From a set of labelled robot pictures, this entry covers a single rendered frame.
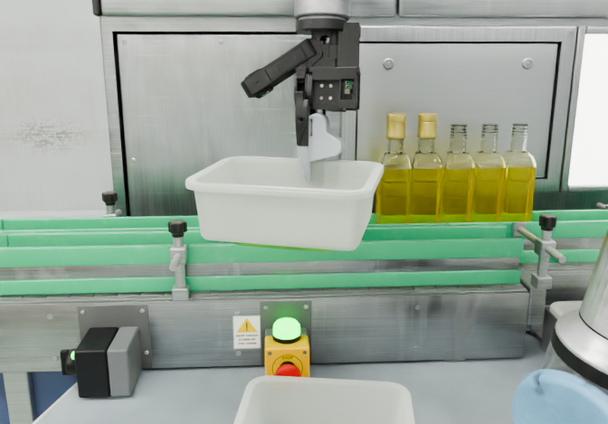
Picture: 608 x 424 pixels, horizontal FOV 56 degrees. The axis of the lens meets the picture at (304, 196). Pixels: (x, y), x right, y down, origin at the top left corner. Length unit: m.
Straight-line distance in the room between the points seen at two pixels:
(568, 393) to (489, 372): 0.50
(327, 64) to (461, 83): 0.49
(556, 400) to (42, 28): 4.15
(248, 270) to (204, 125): 0.37
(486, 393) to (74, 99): 3.78
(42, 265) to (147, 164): 0.34
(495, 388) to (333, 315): 0.28
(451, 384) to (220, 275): 0.41
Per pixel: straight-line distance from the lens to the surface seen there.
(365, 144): 1.18
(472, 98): 1.23
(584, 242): 1.20
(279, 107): 1.20
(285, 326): 0.92
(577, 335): 0.57
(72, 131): 4.41
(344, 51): 0.77
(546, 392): 0.57
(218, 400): 0.95
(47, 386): 1.12
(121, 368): 0.95
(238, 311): 0.96
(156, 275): 0.98
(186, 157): 1.22
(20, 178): 4.60
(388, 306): 0.98
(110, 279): 1.00
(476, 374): 1.04
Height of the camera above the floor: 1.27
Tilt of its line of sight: 14 degrees down
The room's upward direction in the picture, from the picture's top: straight up
